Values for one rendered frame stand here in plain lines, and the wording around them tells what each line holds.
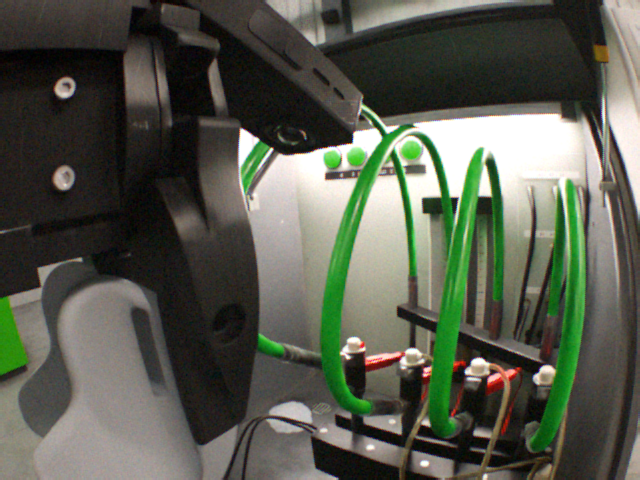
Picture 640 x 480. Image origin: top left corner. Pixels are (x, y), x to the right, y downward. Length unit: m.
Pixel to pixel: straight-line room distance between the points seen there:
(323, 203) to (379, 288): 0.22
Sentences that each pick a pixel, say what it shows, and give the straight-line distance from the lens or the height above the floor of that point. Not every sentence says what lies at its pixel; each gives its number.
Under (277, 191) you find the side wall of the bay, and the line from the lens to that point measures 0.75.
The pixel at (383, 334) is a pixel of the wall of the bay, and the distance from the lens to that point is 0.76.
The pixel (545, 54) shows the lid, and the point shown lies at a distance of 0.57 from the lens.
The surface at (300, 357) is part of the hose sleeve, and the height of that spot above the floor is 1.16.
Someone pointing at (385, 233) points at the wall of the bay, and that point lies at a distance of 0.68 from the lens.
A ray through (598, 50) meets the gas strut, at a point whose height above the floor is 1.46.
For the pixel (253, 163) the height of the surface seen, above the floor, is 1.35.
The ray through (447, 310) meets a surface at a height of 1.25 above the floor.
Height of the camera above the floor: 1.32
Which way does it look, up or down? 9 degrees down
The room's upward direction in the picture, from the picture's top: 5 degrees counter-clockwise
